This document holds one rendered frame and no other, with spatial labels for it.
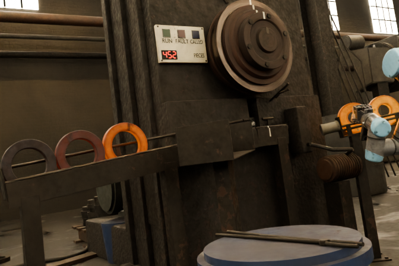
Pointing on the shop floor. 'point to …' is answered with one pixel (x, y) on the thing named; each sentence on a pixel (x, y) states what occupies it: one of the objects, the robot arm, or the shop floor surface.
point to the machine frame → (200, 101)
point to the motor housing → (339, 187)
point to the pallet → (95, 211)
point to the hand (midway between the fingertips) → (355, 115)
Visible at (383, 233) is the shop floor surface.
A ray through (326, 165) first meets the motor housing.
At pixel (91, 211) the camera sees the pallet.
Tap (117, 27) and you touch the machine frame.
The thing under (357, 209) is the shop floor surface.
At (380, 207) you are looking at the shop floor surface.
